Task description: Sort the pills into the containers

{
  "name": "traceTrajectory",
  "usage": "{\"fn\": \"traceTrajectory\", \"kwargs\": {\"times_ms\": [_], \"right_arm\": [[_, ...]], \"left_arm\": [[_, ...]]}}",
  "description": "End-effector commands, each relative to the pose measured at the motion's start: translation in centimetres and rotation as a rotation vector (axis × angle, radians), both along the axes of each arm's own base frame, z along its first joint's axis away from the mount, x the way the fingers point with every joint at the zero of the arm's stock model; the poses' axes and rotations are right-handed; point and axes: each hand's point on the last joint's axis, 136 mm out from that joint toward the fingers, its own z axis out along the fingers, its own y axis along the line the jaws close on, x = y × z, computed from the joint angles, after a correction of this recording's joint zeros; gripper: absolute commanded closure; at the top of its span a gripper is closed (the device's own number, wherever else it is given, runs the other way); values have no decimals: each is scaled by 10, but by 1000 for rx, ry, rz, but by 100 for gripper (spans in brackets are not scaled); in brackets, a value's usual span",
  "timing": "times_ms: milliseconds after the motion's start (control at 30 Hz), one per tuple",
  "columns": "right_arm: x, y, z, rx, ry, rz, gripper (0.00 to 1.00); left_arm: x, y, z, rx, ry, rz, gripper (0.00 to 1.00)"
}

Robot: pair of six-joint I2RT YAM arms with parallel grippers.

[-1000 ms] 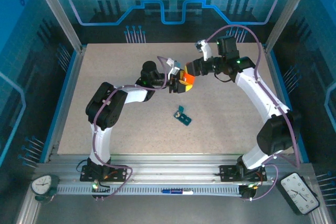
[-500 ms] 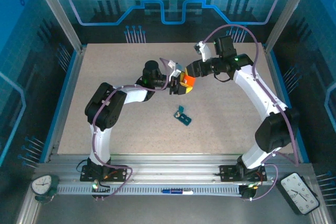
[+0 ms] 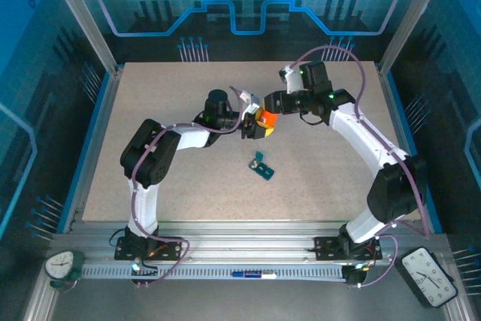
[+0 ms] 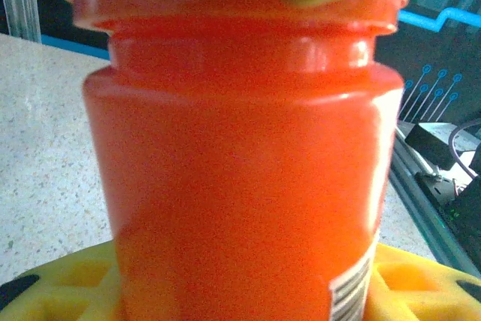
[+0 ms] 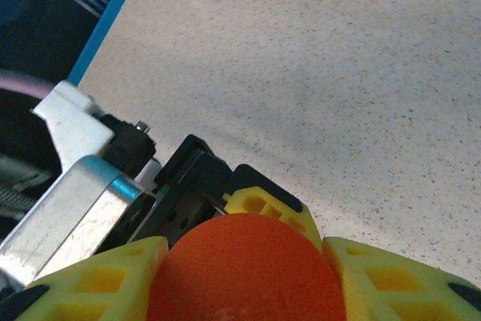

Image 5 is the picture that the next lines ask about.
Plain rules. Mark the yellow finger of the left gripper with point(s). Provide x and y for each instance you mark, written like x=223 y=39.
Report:
x=263 y=200

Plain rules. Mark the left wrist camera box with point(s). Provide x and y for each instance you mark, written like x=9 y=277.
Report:
x=75 y=193

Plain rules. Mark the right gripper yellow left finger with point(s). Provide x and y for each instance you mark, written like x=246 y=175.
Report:
x=94 y=291

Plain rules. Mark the blue table edge strip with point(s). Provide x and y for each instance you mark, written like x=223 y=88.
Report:
x=109 y=20

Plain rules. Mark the orange bottle cap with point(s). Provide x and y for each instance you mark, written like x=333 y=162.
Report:
x=244 y=272

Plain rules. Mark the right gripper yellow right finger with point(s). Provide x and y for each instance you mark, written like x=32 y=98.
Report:
x=406 y=291

